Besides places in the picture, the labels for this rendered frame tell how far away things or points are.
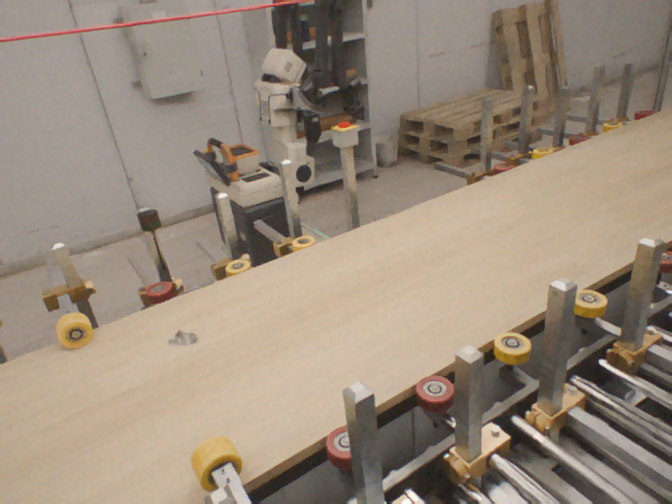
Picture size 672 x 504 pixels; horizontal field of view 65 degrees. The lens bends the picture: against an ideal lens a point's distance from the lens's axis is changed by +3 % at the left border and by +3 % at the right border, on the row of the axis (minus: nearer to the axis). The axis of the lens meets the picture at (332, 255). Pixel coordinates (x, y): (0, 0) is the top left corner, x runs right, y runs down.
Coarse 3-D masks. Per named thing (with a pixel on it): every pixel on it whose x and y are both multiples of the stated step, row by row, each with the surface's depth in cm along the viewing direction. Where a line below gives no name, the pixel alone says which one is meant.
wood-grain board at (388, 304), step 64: (640, 128) 246; (512, 192) 198; (576, 192) 192; (640, 192) 186; (320, 256) 169; (384, 256) 165; (448, 256) 160; (512, 256) 156; (576, 256) 152; (128, 320) 148; (192, 320) 144; (256, 320) 141; (320, 320) 138; (384, 320) 134; (448, 320) 132; (512, 320) 129; (0, 384) 129; (64, 384) 126; (128, 384) 123; (192, 384) 121; (256, 384) 118; (320, 384) 116; (384, 384) 114; (0, 448) 110; (64, 448) 108; (128, 448) 106; (192, 448) 104; (256, 448) 102; (320, 448) 103
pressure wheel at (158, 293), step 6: (162, 282) 164; (168, 282) 164; (150, 288) 162; (156, 288) 161; (162, 288) 162; (168, 288) 160; (150, 294) 158; (156, 294) 158; (162, 294) 158; (168, 294) 160; (150, 300) 159; (156, 300) 159; (162, 300) 159; (168, 300) 160
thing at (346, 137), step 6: (336, 126) 189; (354, 126) 187; (336, 132) 187; (342, 132) 184; (348, 132) 186; (354, 132) 187; (336, 138) 189; (342, 138) 185; (348, 138) 186; (354, 138) 188; (336, 144) 190; (342, 144) 186; (348, 144) 187; (354, 144) 189
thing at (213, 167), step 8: (200, 152) 277; (208, 152) 289; (200, 160) 281; (208, 160) 265; (208, 168) 280; (216, 168) 266; (224, 168) 267; (232, 168) 266; (216, 176) 279; (224, 176) 270
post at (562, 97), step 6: (564, 90) 245; (558, 96) 248; (564, 96) 246; (558, 102) 249; (564, 102) 248; (558, 108) 251; (564, 108) 249; (558, 114) 252; (564, 114) 251; (558, 120) 253; (564, 120) 253; (558, 126) 254; (564, 126) 254; (558, 132) 255; (564, 132) 256; (558, 138) 256; (552, 144) 260; (558, 144) 257
